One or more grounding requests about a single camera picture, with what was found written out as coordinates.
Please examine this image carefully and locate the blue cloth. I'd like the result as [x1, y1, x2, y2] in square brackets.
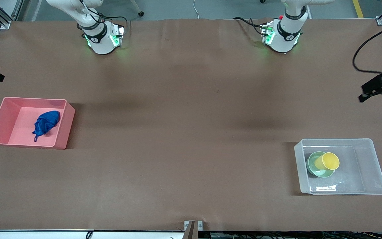
[32, 110, 61, 142]

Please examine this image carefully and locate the yellow plastic cup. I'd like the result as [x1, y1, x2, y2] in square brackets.
[314, 152, 340, 171]

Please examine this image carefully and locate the light green bowl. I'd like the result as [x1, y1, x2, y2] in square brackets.
[306, 151, 336, 178]

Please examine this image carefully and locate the clear plastic box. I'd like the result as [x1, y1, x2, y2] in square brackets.
[294, 138, 382, 195]

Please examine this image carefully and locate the pink plastic bin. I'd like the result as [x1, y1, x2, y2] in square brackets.
[0, 97, 76, 150]

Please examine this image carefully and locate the black caster wheel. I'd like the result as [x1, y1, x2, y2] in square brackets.
[130, 0, 144, 17]

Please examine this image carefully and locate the brown table cover sheet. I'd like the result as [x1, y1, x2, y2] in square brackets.
[0, 18, 382, 232]

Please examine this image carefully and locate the black right base cable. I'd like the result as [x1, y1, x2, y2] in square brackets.
[77, 0, 128, 32]

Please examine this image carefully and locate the black base cable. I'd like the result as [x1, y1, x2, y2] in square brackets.
[77, 0, 128, 32]
[233, 17, 268, 35]

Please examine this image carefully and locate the black left base cable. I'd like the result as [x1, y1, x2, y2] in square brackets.
[233, 17, 268, 35]

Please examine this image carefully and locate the metal table edge bracket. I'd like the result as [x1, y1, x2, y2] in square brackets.
[184, 220, 203, 239]

